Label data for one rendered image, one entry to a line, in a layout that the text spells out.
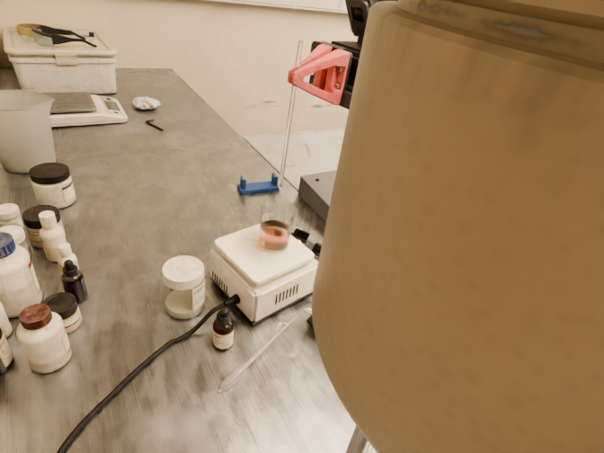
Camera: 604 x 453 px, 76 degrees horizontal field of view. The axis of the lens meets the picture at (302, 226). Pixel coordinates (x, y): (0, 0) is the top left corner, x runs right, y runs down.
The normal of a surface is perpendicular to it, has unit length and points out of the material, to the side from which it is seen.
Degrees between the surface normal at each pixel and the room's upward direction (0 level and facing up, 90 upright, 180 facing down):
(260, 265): 0
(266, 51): 90
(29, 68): 93
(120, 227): 0
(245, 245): 0
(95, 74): 93
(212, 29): 90
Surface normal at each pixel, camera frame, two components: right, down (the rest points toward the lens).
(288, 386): 0.13, -0.82
